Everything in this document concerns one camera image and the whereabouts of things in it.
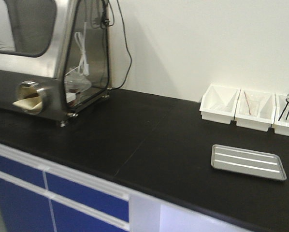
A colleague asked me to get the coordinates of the white bin with beaker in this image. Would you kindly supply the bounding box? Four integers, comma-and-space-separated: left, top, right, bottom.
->
234, 89, 276, 132

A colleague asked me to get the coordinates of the silver metal tray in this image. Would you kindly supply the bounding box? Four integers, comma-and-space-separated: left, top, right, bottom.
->
211, 144, 287, 181

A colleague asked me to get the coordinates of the empty white storage bin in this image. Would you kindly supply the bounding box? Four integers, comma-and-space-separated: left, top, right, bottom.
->
200, 85, 241, 125

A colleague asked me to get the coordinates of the blue cabinet drawer front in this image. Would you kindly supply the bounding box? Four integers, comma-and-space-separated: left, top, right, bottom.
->
0, 156, 129, 222

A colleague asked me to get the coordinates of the red glass stirring rod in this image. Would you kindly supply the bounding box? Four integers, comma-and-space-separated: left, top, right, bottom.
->
244, 91, 252, 116

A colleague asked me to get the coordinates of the stainless steel glove box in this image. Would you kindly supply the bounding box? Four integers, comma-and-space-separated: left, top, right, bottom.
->
0, 0, 111, 126

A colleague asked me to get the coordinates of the cream rubber glove port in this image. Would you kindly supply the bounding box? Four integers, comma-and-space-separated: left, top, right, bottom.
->
13, 80, 48, 115

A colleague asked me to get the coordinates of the white bin with lamp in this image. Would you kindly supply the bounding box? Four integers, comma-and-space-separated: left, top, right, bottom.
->
272, 94, 289, 136

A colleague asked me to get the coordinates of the blue cabinet door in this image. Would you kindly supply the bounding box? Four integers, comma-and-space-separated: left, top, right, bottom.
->
0, 178, 124, 232

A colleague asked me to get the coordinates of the white coiled cable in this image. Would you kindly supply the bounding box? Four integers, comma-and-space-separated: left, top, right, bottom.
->
65, 32, 90, 77

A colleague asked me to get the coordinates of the black power cable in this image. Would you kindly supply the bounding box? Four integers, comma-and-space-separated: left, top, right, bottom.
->
107, 0, 132, 90

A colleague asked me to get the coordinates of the black wire tripod stand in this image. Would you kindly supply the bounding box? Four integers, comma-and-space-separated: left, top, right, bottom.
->
278, 97, 289, 121

